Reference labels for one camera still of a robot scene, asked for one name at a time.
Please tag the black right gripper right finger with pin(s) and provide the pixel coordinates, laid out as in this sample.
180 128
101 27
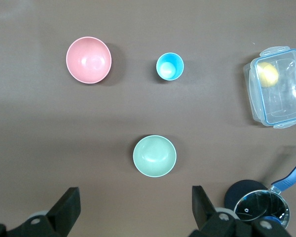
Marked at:
202 209

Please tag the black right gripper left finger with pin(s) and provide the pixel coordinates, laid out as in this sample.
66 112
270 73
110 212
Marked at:
66 207

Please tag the green bowl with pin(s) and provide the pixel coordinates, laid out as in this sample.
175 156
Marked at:
154 156

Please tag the pink bowl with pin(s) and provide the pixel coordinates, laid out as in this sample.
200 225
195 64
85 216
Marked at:
88 60

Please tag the glass lid blue knob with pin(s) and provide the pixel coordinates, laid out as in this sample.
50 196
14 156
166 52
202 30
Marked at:
261 205

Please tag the brown table cloth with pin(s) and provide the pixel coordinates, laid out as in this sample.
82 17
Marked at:
148 111

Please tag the clear plastic lidded container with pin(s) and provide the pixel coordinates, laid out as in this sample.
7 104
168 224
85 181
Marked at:
273 103

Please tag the light blue cup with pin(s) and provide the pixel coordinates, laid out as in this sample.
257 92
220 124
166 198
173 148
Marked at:
169 66

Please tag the yellow lemon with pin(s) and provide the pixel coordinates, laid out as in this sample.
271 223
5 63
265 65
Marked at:
268 74

